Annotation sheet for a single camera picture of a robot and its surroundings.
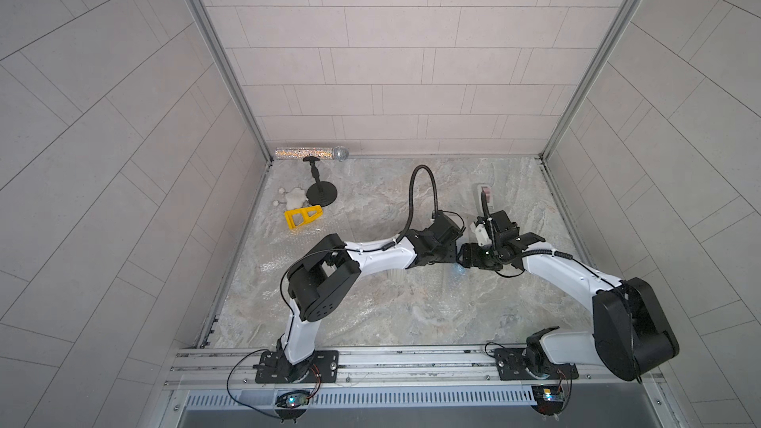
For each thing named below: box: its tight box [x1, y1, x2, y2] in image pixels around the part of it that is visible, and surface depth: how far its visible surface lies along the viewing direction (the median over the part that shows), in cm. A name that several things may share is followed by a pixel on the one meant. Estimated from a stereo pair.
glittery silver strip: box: [274, 146, 334, 160], surface depth 90 cm
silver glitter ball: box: [332, 145, 350, 163], surface depth 90 cm
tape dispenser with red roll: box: [476, 183, 495, 207], surface depth 104 cm
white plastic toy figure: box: [285, 188, 307, 211], surface depth 102 cm
